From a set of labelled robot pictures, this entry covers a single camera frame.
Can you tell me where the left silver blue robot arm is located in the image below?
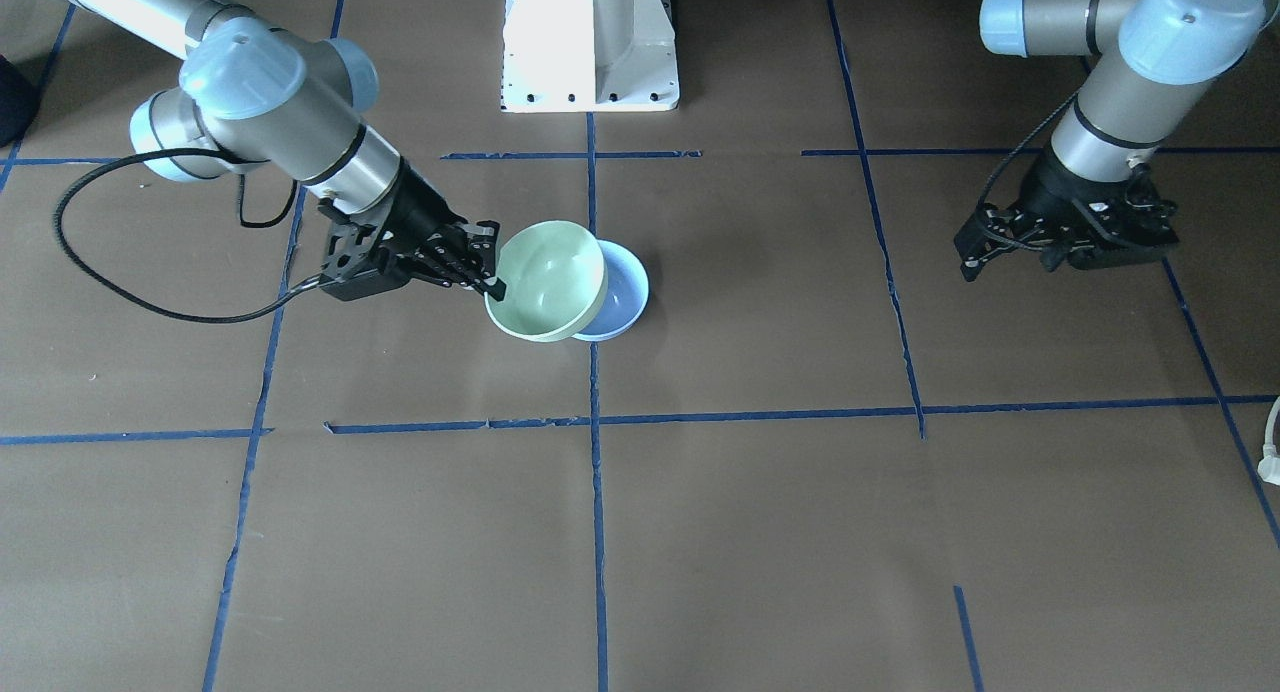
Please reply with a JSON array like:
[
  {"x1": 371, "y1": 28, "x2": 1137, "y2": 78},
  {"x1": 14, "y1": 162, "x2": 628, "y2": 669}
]
[{"x1": 954, "y1": 0, "x2": 1277, "y2": 281}]

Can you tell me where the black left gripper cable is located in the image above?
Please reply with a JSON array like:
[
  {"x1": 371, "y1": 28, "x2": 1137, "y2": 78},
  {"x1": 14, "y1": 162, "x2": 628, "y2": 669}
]
[{"x1": 975, "y1": 87, "x2": 1085, "y2": 233}]

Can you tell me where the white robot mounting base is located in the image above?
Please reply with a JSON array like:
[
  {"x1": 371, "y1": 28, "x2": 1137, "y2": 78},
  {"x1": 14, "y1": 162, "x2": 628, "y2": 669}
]
[{"x1": 500, "y1": 0, "x2": 681, "y2": 114}]

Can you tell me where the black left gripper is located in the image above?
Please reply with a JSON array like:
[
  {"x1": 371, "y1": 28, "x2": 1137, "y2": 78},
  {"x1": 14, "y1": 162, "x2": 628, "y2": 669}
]
[{"x1": 954, "y1": 150, "x2": 1151, "y2": 281}]

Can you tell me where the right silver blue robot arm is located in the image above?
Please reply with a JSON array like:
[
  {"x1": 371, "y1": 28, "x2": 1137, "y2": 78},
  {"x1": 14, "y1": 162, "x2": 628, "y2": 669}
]
[{"x1": 64, "y1": 0, "x2": 506, "y2": 301}]

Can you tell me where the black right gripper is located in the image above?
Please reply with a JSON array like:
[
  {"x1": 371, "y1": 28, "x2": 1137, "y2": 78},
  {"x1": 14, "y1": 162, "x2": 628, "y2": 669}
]
[{"x1": 383, "y1": 160, "x2": 507, "y2": 303}]

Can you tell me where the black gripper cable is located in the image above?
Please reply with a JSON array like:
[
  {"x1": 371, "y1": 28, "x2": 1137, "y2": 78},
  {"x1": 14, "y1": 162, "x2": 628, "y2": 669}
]
[
  {"x1": 54, "y1": 148, "x2": 332, "y2": 325},
  {"x1": 975, "y1": 87, "x2": 1085, "y2": 233}
]

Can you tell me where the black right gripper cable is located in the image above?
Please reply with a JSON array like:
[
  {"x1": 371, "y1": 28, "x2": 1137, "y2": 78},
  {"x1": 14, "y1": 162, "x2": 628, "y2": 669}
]
[{"x1": 54, "y1": 148, "x2": 332, "y2": 325}]

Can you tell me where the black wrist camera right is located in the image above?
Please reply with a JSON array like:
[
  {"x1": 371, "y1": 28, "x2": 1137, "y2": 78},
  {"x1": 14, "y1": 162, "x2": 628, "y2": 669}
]
[{"x1": 317, "y1": 197, "x2": 411, "y2": 301}]

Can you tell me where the white toaster power cable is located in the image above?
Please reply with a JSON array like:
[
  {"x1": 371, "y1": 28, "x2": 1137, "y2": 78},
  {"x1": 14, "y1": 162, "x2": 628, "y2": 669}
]
[{"x1": 1258, "y1": 397, "x2": 1280, "y2": 487}]

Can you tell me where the green bowl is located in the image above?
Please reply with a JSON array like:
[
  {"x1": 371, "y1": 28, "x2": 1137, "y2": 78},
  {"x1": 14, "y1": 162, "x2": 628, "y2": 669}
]
[{"x1": 485, "y1": 221, "x2": 609, "y2": 344}]

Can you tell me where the blue bowl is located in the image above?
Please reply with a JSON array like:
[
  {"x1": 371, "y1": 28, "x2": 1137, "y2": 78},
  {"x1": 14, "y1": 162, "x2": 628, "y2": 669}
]
[{"x1": 572, "y1": 238, "x2": 650, "y2": 342}]

